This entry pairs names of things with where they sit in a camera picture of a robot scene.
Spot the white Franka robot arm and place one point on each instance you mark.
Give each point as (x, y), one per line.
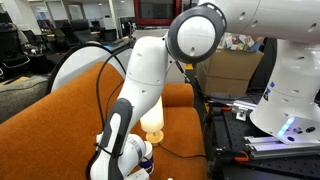
(146, 66)

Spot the white cup purple band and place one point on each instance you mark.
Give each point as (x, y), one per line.
(149, 155)

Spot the black orange bar clamp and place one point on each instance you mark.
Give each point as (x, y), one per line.
(241, 157)
(226, 108)

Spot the brown cardboard box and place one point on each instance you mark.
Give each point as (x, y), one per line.
(230, 73)

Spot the red framed monitor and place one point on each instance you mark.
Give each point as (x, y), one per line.
(156, 11)

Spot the black perforated breadboard table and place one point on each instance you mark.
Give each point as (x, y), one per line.
(233, 133)

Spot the white round table top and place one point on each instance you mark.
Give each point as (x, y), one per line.
(76, 63)

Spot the clear bag of colourful items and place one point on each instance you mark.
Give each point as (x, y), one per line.
(243, 41)

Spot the black office chair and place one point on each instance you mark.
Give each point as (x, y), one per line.
(13, 50)
(81, 30)

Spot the orange fabric sofa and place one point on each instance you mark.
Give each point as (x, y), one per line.
(50, 133)

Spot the grey fabric sofa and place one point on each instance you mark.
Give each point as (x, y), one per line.
(20, 96)

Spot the small aluminium bracket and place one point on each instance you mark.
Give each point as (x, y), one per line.
(241, 110)

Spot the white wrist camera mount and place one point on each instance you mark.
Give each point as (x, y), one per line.
(141, 175)

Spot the aluminium extrusion rail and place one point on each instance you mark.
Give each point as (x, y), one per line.
(266, 148)

